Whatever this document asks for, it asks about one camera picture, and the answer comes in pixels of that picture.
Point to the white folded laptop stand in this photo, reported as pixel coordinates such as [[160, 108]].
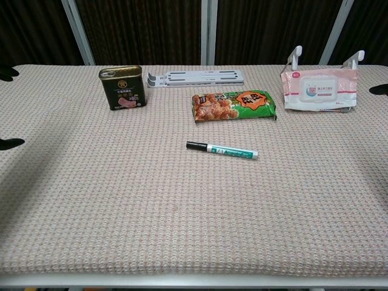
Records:
[[197, 78]]

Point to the green orange snack bag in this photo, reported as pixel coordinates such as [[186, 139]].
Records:
[[233, 106]]

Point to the metal stand with white tips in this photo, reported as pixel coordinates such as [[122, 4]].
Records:
[[295, 56]]

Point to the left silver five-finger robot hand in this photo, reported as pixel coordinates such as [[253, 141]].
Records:
[[7, 73]]

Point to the grey partition frame post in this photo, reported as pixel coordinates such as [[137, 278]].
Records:
[[209, 30], [80, 33], [336, 33]]

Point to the black marker cap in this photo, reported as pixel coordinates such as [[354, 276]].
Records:
[[196, 145]]

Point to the white table frame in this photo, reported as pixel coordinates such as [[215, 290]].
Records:
[[194, 284]]

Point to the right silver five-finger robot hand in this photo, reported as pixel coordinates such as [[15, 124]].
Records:
[[380, 89]]

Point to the pink woven tablecloth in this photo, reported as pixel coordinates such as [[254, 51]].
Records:
[[121, 197]]

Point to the pink wet wipes pack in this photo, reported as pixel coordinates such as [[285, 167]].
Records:
[[319, 89]]

